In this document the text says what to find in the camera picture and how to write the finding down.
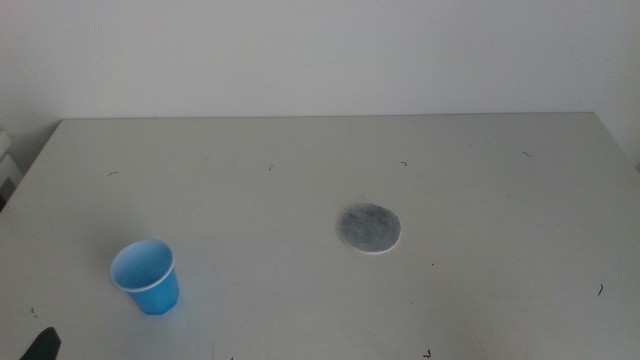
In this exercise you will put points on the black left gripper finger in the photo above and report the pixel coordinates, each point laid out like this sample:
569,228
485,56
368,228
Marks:
45,347

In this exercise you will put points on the blue plastic cup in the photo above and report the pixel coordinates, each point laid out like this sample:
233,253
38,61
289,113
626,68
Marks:
150,295

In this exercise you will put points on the round grey cup mat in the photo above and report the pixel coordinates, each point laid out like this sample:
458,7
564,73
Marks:
370,229

